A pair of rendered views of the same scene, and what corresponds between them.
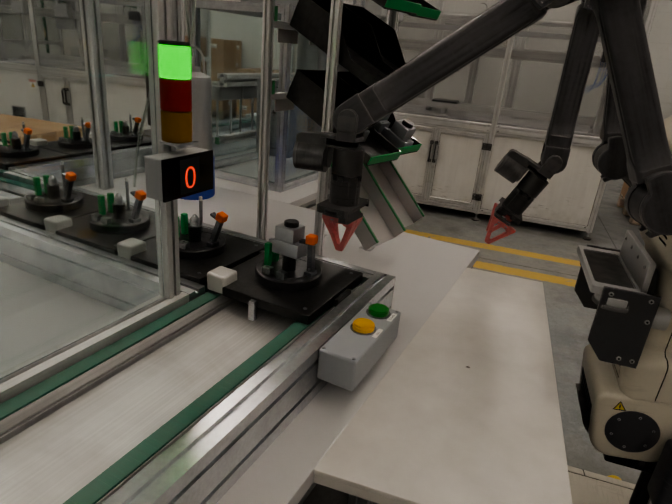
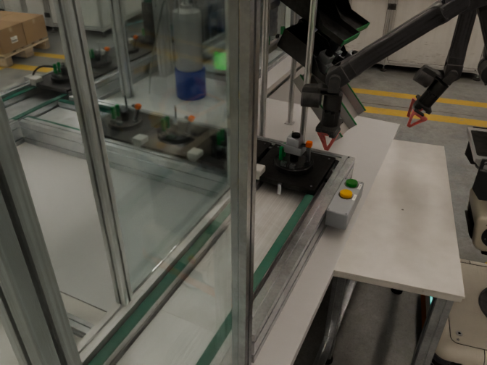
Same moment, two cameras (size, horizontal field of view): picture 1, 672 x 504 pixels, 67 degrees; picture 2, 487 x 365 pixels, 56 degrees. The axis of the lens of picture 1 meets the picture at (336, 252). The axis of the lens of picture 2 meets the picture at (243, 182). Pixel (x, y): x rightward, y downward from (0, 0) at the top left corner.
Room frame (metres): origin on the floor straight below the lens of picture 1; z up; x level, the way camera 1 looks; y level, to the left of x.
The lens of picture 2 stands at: (-0.42, 0.27, 1.82)
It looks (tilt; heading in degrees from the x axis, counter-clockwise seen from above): 33 degrees down; 0
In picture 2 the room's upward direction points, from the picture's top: 1 degrees clockwise
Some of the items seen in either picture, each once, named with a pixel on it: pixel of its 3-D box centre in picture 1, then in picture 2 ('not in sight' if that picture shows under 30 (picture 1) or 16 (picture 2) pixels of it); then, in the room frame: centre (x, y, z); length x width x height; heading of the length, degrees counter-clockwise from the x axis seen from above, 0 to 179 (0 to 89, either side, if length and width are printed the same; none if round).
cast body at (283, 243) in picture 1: (286, 235); (293, 142); (0.98, 0.10, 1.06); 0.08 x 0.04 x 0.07; 62
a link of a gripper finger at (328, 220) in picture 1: (344, 226); (329, 136); (0.95, -0.01, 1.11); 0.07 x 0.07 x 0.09; 65
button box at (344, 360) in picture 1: (361, 342); (344, 202); (0.81, -0.06, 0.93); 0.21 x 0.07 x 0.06; 155
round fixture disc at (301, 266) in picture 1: (288, 272); (293, 162); (0.98, 0.10, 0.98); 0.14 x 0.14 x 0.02
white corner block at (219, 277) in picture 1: (221, 280); (256, 171); (0.93, 0.23, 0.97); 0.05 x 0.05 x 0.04; 65
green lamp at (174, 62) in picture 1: (174, 61); not in sight; (0.86, 0.28, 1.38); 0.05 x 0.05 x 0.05
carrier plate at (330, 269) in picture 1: (288, 280); (293, 167); (0.98, 0.10, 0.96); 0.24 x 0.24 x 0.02; 65
